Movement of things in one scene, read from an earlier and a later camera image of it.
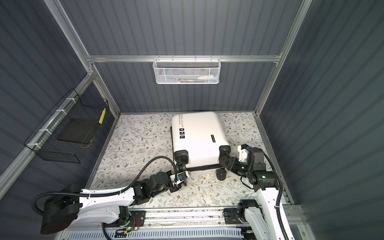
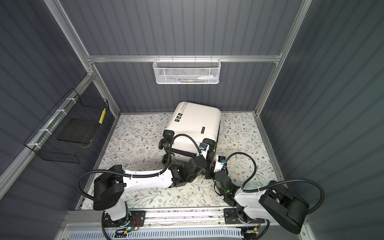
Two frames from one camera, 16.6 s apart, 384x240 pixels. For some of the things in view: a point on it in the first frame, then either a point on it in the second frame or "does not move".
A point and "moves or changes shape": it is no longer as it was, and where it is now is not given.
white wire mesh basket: (186, 71) does not move
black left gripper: (167, 175) -> (206, 163)
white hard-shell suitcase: (199, 141) moves or changes shape
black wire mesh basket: (68, 127) does not move
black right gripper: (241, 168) -> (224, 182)
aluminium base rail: (205, 219) does not move
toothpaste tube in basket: (208, 77) does not move
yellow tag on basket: (102, 116) does not move
